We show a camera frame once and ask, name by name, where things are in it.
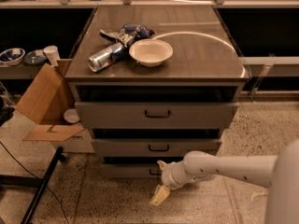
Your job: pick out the grey top drawer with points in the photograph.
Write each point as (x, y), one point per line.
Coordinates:
(121, 115)

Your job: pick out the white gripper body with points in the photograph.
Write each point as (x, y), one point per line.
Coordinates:
(170, 175)

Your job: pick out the grey drawer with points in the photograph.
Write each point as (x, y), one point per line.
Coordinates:
(131, 171)
(121, 115)
(153, 147)

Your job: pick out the white paper cup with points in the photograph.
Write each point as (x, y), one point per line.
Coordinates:
(52, 54)

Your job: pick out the grey bottom drawer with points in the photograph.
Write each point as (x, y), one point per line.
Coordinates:
(131, 171)

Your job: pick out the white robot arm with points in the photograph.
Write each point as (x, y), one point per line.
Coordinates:
(278, 173)

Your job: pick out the white bowl in box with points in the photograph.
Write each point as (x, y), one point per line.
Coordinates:
(71, 116)

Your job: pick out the grey drawer cabinet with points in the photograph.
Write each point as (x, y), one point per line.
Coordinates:
(204, 68)

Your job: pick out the blue patterned bowl left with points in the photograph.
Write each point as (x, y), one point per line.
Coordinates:
(12, 57)

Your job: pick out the grey middle drawer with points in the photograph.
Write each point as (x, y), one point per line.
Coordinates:
(153, 147)

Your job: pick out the brown cardboard box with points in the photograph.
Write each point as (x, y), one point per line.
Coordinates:
(44, 103)

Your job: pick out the white paper bowl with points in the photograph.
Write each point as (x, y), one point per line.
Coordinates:
(150, 52)

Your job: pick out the black metal stand leg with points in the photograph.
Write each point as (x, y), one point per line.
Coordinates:
(39, 184)

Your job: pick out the dark blue bowl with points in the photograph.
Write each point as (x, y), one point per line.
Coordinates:
(35, 58)

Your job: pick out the silver blue drink can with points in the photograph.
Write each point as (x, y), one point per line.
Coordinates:
(106, 57)

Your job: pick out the blue crumpled chip bag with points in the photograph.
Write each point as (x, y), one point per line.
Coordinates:
(128, 34)

